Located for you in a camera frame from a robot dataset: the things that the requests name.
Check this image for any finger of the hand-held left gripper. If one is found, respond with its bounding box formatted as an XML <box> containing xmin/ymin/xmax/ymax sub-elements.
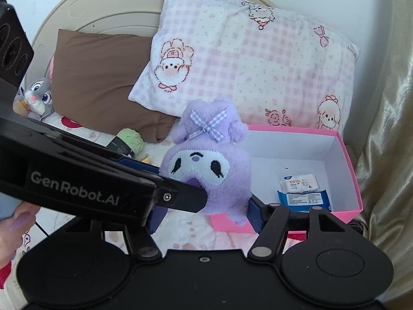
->
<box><xmin>65</xmin><ymin>134</ymin><xmax>161</xmax><ymax>176</ymax></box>
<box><xmin>153</xmin><ymin>178</ymin><xmax>209</xmax><ymax>214</ymax></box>

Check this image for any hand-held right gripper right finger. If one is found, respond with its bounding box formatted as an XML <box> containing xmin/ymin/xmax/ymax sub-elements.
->
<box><xmin>247</xmin><ymin>194</ymin><xmax>367</xmax><ymax>261</ymax></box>

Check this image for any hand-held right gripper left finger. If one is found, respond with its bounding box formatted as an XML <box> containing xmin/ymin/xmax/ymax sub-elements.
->
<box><xmin>61</xmin><ymin>207</ymin><xmax>168</xmax><ymax>263</ymax></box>

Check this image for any green yarn ball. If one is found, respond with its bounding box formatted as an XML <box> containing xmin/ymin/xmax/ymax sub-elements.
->
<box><xmin>108</xmin><ymin>128</ymin><xmax>144</xmax><ymax>159</ymax></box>

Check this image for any blue wet wipes pack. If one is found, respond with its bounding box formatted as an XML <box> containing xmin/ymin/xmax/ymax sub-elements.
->
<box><xmin>277</xmin><ymin>189</ymin><xmax>333</xmax><ymax>213</ymax></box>

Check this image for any white tissue pack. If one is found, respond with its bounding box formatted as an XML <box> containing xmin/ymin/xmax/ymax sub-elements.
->
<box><xmin>279</xmin><ymin>174</ymin><xmax>320</xmax><ymax>192</ymax></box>

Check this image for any purple plush toy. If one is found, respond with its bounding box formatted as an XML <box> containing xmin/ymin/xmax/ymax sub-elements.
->
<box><xmin>160</xmin><ymin>99</ymin><xmax>253</xmax><ymax>227</ymax></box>

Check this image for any pink cardboard box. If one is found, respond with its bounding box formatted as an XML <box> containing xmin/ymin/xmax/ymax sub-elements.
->
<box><xmin>210</xmin><ymin>124</ymin><xmax>362</xmax><ymax>235</ymax></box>

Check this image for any person's left hand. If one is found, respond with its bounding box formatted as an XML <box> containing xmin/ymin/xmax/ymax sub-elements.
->
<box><xmin>0</xmin><ymin>202</ymin><xmax>38</xmax><ymax>269</ymax></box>

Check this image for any printed bear blanket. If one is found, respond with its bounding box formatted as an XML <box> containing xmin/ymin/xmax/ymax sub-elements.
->
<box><xmin>0</xmin><ymin>113</ymin><xmax>323</xmax><ymax>289</ymax></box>

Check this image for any grey rabbit plush toy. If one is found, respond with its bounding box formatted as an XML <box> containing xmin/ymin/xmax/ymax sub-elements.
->
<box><xmin>13</xmin><ymin>56</ymin><xmax>56</xmax><ymax>122</ymax></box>

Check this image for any brown pillow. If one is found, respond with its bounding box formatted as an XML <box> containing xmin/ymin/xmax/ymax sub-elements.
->
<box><xmin>52</xmin><ymin>29</ymin><xmax>178</xmax><ymax>143</ymax></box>

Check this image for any pink checked cartoon pillow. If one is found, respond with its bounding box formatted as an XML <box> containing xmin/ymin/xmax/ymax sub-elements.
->
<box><xmin>128</xmin><ymin>0</ymin><xmax>360</xmax><ymax>133</ymax></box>

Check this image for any gold satin curtain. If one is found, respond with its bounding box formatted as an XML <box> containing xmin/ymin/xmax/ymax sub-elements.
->
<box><xmin>340</xmin><ymin>0</ymin><xmax>413</xmax><ymax>304</ymax></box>

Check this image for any beige bed headboard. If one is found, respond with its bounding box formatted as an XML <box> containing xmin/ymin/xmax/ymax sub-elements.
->
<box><xmin>19</xmin><ymin>0</ymin><xmax>278</xmax><ymax>94</ymax></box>

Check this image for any black cable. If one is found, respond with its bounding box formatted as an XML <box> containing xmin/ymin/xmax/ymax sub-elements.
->
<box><xmin>34</xmin><ymin>220</ymin><xmax>50</xmax><ymax>237</ymax></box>

